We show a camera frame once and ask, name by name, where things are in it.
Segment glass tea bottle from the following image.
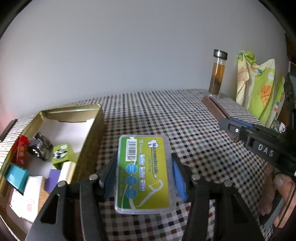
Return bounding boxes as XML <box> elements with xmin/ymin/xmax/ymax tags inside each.
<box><xmin>208</xmin><ymin>49</ymin><xmax>228</xmax><ymax>97</ymax></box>

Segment teal toy brick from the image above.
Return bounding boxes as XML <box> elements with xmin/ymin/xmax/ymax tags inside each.
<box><xmin>5</xmin><ymin>164</ymin><xmax>29</xmax><ymax>194</ymax></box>

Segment small white plastic case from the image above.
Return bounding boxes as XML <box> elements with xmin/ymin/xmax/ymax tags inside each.
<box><xmin>59</xmin><ymin>161</ymin><xmax>77</xmax><ymax>183</ymax></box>

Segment purple cube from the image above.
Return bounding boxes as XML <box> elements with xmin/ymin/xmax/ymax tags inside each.
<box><xmin>45</xmin><ymin>169</ymin><xmax>62</xmax><ymax>193</ymax></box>

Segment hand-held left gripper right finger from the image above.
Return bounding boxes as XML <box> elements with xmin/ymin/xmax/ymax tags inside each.
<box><xmin>171</xmin><ymin>153</ymin><xmax>264</xmax><ymax>241</ymax></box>

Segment gold metal tin box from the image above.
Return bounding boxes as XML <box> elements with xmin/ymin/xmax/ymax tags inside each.
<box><xmin>0</xmin><ymin>104</ymin><xmax>105</xmax><ymax>241</ymax></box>

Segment green toy block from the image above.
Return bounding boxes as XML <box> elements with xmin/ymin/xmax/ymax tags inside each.
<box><xmin>51</xmin><ymin>143</ymin><xmax>77</xmax><ymax>171</ymax></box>

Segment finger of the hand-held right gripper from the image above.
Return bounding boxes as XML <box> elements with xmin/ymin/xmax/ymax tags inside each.
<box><xmin>218</xmin><ymin>117</ymin><xmax>242</xmax><ymax>140</ymax></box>
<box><xmin>231</xmin><ymin>119</ymin><xmax>282</xmax><ymax>138</ymax></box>

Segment dark toy car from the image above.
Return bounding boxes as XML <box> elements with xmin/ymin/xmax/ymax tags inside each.
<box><xmin>28</xmin><ymin>132</ymin><xmax>53</xmax><ymax>161</ymax></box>

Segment black bar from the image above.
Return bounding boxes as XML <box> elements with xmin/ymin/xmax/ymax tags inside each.
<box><xmin>0</xmin><ymin>119</ymin><xmax>18</xmax><ymax>142</ymax></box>

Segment red toy brick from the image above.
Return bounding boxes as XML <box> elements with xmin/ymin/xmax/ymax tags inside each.
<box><xmin>10</xmin><ymin>135</ymin><xmax>29</xmax><ymax>165</ymax></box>

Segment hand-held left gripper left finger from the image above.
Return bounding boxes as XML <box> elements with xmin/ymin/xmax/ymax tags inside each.
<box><xmin>25</xmin><ymin>152</ymin><xmax>119</xmax><ymax>241</ymax></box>

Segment white carton box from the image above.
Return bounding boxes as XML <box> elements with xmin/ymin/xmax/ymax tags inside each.
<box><xmin>10</xmin><ymin>176</ymin><xmax>44</xmax><ymax>223</ymax></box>

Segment green printed blanket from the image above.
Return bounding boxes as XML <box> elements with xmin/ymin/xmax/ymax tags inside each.
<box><xmin>236</xmin><ymin>50</ymin><xmax>286</xmax><ymax>126</ymax></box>

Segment person's right hand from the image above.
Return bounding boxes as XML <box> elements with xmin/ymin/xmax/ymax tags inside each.
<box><xmin>258</xmin><ymin>166</ymin><xmax>296</xmax><ymax>215</ymax></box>

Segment checked tablecloth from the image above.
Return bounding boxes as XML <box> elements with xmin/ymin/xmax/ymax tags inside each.
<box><xmin>0</xmin><ymin>88</ymin><xmax>278</xmax><ymax>241</ymax></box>

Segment brown comb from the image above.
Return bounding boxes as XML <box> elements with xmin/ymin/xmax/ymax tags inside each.
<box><xmin>202</xmin><ymin>96</ymin><xmax>242</xmax><ymax>143</ymax></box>

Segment clear floss pick box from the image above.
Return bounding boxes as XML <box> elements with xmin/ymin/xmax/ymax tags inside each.
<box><xmin>115</xmin><ymin>134</ymin><xmax>177</xmax><ymax>215</ymax></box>

